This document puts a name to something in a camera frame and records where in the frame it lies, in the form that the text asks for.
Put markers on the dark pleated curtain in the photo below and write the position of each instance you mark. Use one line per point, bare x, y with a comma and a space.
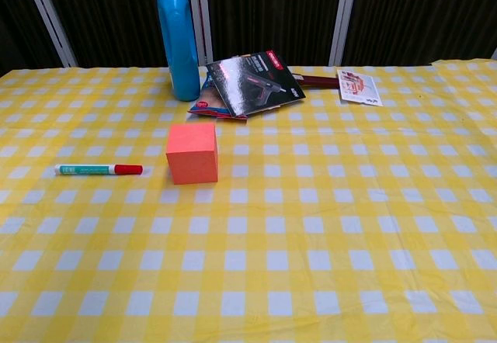
272, 9

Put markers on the black glue gun package card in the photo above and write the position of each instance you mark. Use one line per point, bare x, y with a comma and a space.
252, 83

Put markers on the white marker red cap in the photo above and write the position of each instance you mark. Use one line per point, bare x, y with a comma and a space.
85, 169

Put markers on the orange cube block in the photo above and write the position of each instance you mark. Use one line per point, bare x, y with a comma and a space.
192, 156

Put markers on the white printed package card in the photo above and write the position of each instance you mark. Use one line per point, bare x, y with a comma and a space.
359, 87

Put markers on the white metal frame post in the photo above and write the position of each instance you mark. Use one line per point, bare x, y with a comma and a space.
343, 17
50, 17
202, 17

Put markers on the blue orange package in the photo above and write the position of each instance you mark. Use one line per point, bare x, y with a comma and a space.
206, 105

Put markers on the yellow checkered tablecloth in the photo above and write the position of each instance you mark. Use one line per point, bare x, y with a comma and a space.
272, 242

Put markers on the blue plastic bottle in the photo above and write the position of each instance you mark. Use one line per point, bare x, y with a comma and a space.
180, 48

